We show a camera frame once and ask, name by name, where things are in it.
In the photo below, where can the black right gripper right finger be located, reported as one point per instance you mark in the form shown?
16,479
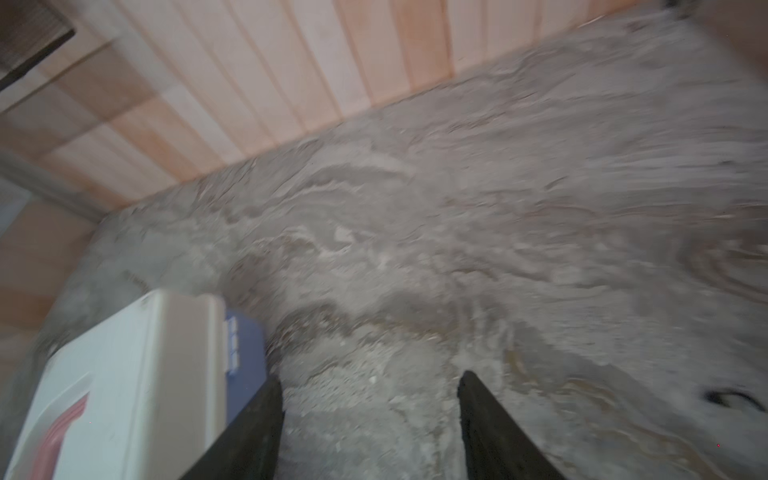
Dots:
495,446

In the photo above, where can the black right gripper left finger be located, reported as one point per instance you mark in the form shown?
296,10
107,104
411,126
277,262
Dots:
249,446

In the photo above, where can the pink tool box handle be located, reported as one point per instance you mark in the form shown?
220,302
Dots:
46,458

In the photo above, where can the aluminium frame rail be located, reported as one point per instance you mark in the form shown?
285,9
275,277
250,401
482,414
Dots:
46,186

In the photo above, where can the black wire mesh basket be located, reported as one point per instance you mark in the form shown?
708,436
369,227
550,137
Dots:
31,30

